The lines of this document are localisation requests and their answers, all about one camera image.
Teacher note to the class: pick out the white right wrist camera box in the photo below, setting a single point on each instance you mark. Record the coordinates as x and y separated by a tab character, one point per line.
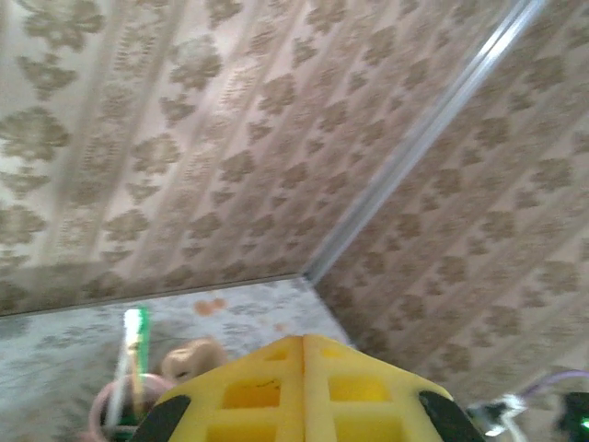
499	410

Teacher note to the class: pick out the aluminium frame post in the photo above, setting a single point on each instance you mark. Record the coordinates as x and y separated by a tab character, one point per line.
414	143

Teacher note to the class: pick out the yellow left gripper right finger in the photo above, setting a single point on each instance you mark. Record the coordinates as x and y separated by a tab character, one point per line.
359	414

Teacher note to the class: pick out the brown bread roll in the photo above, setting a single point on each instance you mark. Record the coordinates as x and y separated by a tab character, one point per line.
198	357

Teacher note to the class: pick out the pink cup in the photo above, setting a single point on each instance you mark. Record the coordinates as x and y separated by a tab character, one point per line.
99	410

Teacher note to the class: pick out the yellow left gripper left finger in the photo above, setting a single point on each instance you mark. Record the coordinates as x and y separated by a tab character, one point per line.
257	414

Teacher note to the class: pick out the green white wrapped straw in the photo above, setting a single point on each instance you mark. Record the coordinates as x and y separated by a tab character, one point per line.
131	331

